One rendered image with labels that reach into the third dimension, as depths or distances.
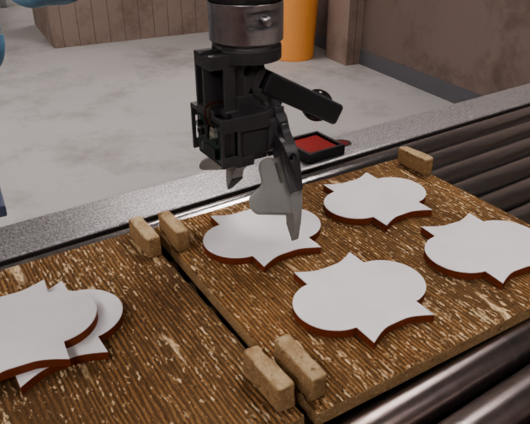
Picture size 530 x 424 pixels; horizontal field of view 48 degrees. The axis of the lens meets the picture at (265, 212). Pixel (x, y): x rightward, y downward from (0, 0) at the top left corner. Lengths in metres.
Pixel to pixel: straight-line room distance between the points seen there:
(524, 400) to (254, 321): 0.25
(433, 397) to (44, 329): 0.36
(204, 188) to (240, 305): 0.31
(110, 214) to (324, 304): 0.36
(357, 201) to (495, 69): 3.24
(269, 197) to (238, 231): 0.11
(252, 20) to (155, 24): 5.40
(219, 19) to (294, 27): 4.40
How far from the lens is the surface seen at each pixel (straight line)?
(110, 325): 0.59
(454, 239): 0.73
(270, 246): 0.69
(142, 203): 0.86
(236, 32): 0.59
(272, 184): 0.63
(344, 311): 0.60
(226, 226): 0.73
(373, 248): 0.71
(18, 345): 0.58
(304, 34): 5.03
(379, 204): 0.79
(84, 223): 0.83
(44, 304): 0.62
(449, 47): 4.26
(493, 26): 3.99
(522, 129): 1.19
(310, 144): 1.00
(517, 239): 0.76
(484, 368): 0.61
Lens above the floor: 1.32
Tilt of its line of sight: 29 degrees down
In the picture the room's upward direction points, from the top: straight up
